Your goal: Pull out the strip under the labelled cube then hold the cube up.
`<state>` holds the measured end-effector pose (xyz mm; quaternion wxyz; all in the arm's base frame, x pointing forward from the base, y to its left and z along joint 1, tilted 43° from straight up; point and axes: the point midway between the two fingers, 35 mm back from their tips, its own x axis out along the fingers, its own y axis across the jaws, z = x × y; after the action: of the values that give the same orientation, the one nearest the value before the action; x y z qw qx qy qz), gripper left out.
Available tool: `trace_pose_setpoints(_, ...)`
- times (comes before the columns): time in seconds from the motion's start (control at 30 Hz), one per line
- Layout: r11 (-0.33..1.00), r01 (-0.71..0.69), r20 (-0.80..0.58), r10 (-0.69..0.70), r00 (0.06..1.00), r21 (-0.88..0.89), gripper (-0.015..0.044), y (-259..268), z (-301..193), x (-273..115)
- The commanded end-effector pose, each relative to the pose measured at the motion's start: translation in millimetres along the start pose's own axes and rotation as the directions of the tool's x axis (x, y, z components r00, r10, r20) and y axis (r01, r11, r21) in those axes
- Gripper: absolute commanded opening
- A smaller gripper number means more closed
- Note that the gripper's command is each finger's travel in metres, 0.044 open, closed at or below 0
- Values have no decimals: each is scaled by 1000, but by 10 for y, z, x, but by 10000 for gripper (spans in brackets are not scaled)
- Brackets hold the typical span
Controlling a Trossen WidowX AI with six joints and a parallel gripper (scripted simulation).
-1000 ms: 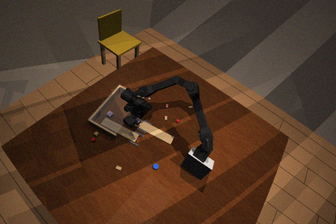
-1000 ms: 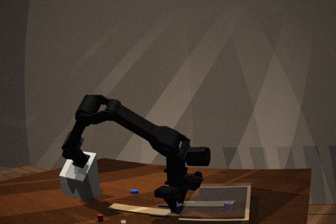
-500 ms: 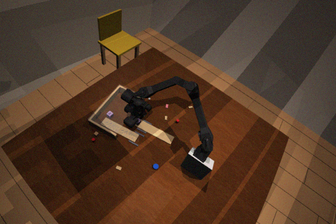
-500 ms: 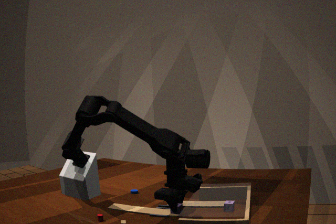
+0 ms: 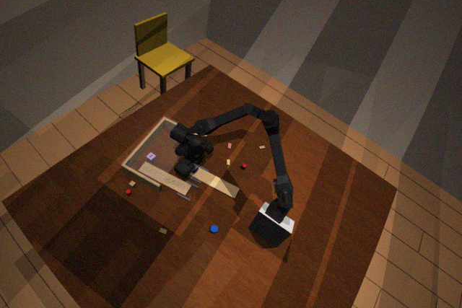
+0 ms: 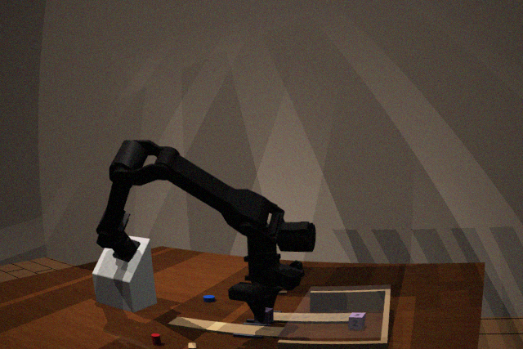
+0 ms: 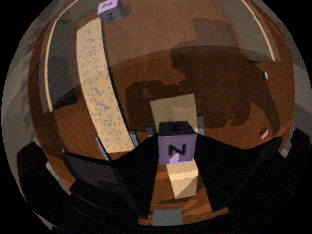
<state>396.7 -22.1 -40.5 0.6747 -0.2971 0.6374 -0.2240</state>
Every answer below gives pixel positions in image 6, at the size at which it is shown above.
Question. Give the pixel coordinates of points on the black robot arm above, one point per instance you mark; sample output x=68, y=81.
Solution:
x=244, y=210

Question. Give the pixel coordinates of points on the purple labelled cube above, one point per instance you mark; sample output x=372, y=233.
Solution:
x=269, y=316

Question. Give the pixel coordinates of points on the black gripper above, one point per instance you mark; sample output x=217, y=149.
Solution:
x=257, y=295

